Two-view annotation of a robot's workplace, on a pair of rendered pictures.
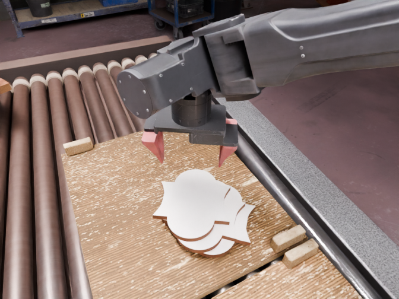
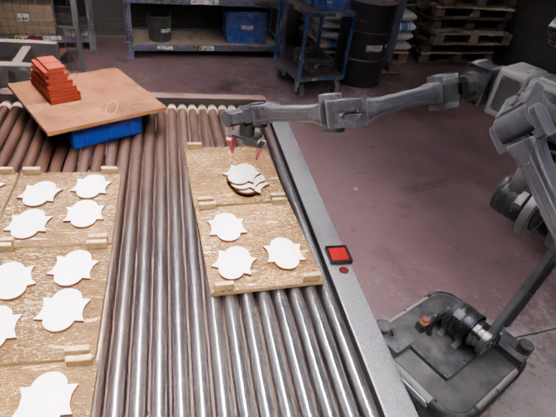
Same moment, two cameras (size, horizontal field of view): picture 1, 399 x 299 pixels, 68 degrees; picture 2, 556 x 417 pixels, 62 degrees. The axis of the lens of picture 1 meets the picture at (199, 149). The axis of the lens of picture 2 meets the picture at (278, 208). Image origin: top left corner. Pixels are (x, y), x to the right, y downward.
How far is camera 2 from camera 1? 1.33 m
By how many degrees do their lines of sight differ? 8
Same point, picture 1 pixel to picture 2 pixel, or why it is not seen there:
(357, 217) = (318, 203)
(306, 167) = (309, 181)
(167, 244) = (226, 188)
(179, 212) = (233, 174)
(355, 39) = (275, 113)
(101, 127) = (207, 141)
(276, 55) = (265, 115)
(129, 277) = (208, 193)
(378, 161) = (453, 251)
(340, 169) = (411, 249)
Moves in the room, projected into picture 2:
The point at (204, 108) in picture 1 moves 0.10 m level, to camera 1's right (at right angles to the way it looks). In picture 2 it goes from (251, 131) to (277, 136)
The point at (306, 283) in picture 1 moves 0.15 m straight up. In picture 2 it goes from (276, 210) to (281, 175)
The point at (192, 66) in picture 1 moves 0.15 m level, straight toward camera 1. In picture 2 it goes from (246, 114) to (234, 133)
